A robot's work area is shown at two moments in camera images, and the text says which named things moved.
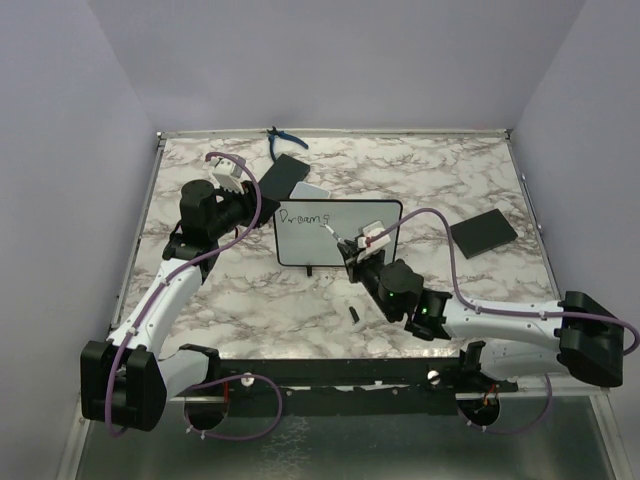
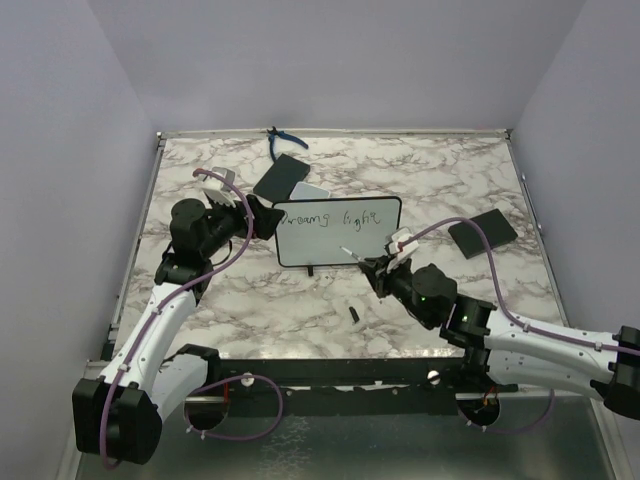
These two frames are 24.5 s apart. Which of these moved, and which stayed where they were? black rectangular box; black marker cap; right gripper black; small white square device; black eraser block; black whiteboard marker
Moved: black whiteboard marker; right gripper black
Stayed: small white square device; black marker cap; black rectangular box; black eraser block
